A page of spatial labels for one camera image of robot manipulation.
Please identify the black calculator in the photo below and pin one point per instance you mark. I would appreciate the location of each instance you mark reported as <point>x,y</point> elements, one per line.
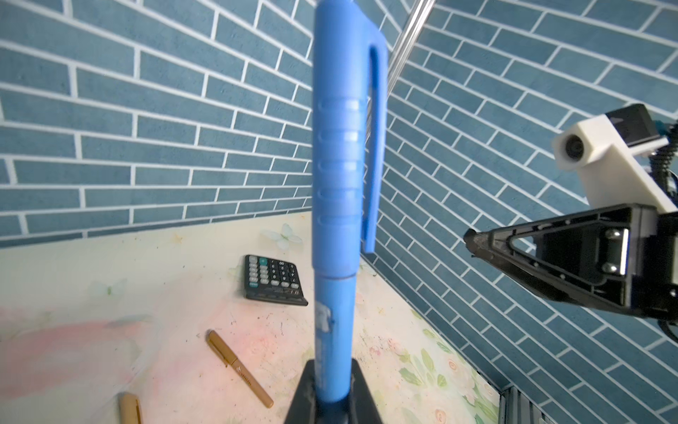
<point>271,280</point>

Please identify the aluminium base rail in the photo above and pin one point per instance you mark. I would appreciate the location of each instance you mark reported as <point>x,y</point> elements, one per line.
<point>516,408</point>

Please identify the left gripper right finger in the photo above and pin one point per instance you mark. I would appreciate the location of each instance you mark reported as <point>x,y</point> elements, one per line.
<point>362,408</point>

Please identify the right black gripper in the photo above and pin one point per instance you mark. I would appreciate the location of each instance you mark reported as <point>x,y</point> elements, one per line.
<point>614,258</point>

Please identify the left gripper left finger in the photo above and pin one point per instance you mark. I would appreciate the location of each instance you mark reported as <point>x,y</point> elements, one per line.
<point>304,406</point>

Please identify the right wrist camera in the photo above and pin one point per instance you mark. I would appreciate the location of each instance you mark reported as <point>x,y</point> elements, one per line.
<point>622,157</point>

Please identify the brown pen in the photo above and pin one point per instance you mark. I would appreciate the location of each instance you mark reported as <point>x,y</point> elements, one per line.
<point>230,359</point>

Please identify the blue pen cap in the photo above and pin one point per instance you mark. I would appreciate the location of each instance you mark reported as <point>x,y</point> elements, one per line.
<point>350,95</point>

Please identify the blue pen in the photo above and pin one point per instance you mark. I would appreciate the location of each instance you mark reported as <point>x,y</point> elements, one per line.
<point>334,304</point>

